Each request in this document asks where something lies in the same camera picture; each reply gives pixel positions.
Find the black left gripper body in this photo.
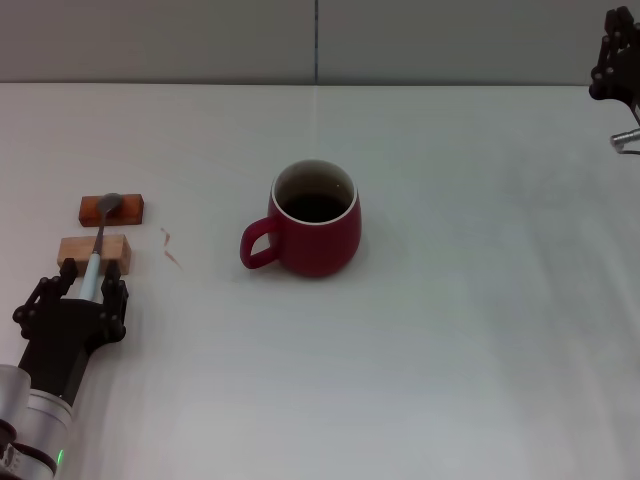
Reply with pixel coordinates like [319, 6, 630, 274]
[18, 298, 114, 406]

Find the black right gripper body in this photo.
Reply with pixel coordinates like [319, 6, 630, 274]
[612, 34, 640, 124]

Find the blue handled metal spoon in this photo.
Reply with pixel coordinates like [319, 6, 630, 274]
[78, 192, 123, 303]

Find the red ceramic cup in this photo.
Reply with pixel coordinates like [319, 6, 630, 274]
[239, 158, 363, 279]

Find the light wooden block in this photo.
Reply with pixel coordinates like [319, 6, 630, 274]
[56, 236, 134, 279]

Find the dark reddish wooden block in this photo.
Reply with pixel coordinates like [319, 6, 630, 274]
[78, 193, 146, 229]

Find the dark coffee liquid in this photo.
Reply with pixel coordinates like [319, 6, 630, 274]
[282, 192, 351, 224]

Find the right arm silver cable plug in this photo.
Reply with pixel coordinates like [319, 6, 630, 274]
[609, 127, 640, 154]

